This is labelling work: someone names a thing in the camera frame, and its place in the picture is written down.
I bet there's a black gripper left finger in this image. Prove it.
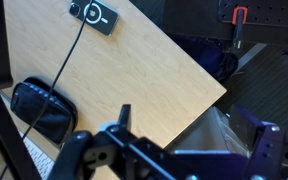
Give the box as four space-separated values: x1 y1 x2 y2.
99 104 131 133

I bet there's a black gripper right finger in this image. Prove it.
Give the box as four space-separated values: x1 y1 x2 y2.
229 105 278 157

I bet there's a dark blue bag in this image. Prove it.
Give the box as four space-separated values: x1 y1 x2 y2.
170 35 239 84

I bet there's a white keyboard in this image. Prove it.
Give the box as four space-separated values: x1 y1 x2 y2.
0 92 54 180

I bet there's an orange black clamp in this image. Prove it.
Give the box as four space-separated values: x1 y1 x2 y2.
232 7 248 49

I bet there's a black perforated board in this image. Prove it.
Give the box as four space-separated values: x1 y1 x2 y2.
218 0 288 27

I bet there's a thin black cable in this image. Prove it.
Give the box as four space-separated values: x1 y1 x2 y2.
0 0 95 180

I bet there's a black smartphone with ring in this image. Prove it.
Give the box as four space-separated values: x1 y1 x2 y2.
69 0 119 36

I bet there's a black camera stand pole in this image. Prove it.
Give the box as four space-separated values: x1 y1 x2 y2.
0 0 41 180

